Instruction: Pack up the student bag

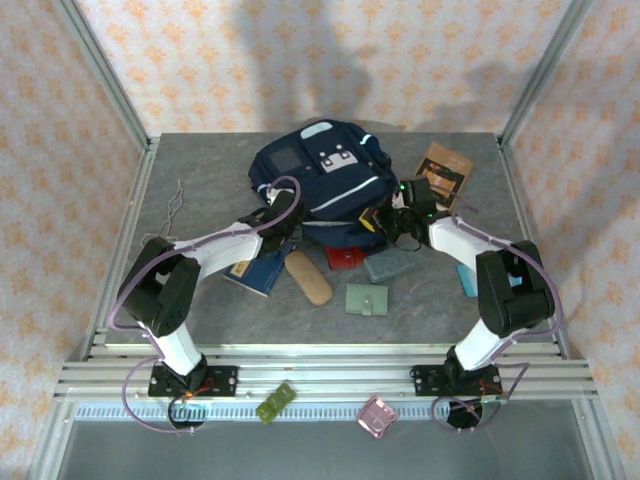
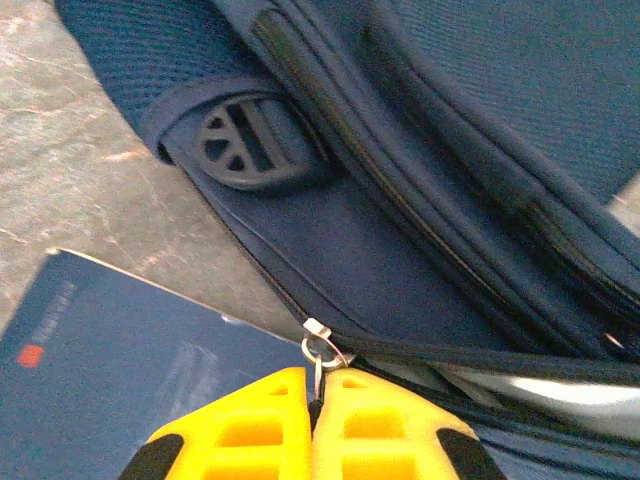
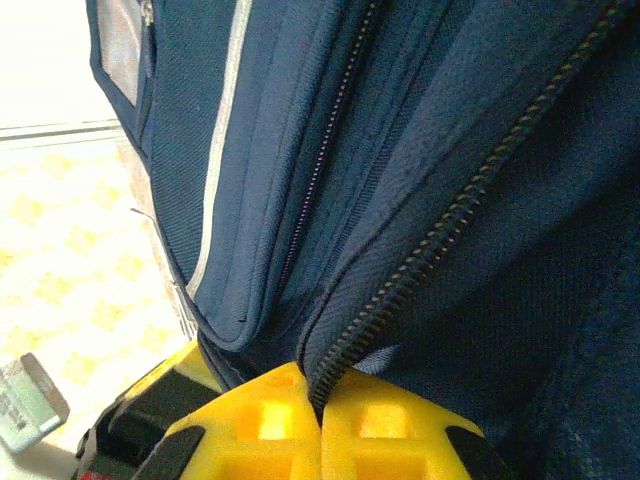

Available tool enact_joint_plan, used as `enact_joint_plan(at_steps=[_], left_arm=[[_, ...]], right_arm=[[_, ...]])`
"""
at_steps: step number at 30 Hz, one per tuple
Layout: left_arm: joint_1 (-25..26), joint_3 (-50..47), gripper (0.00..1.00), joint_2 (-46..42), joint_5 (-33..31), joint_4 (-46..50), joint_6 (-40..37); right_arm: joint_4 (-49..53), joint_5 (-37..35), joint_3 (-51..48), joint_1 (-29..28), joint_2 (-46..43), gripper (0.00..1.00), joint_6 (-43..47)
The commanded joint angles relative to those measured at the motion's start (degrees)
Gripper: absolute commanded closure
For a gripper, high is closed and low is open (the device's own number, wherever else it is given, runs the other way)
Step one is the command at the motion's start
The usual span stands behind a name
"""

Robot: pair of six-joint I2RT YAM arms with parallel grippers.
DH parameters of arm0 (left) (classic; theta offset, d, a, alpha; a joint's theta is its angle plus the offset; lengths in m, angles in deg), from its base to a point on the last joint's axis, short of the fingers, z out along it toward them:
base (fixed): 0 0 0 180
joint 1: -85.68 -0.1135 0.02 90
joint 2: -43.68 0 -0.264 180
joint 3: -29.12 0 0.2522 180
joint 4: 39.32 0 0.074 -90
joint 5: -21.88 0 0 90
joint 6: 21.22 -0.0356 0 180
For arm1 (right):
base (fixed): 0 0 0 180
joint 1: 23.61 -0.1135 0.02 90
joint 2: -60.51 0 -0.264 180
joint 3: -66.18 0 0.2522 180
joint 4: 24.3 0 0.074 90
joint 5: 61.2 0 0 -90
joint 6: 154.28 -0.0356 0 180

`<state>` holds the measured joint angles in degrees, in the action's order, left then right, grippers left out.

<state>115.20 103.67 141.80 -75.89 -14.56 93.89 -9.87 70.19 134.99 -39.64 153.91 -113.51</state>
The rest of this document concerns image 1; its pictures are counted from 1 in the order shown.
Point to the pink square plastic box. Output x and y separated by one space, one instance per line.
377 417

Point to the light blue tissue packet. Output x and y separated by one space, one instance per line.
467 280

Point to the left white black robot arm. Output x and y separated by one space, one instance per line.
220 250

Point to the pale green snap wallet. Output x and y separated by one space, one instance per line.
365 297

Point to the grey teal textured case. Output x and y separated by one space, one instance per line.
395 265

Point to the brown black book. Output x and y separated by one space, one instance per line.
445 172

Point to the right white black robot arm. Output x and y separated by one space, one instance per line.
465 240

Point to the aluminium mounting rail beam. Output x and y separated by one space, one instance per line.
325 372

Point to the red snap wallet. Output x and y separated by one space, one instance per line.
347 259

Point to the navy blue student backpack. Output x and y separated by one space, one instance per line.
330 190

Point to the aluminium table side rail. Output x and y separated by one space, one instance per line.
542 225
120 250

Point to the navy blue notebook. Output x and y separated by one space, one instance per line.
257 272

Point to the green plastic block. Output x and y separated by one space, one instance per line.
275 402

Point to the tan oblong glasses case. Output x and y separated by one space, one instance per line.
310 280

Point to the aluminium frame post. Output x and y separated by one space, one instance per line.
540 75
105 75

